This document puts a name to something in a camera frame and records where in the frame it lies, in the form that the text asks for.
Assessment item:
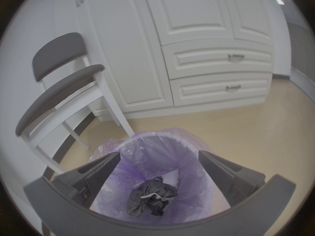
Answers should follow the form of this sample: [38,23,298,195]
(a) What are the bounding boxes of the white trash bin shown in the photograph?
[116,132,212,224]

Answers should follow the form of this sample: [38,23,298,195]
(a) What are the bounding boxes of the purple plastic bag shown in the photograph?
[89,128,214,224]

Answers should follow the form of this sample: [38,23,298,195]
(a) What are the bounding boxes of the white wardrobe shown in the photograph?
[74,0,288,122]

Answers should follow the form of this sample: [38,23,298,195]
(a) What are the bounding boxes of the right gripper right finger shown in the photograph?
[198,150,267,206]

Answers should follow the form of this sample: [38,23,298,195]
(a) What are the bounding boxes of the white chair grey cushions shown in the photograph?
[15,32,135,175]

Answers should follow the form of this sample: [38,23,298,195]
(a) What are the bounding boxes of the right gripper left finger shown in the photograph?
[52,152,121,207]

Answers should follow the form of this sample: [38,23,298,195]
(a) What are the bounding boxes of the black plastic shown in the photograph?
[127,177,178,217]

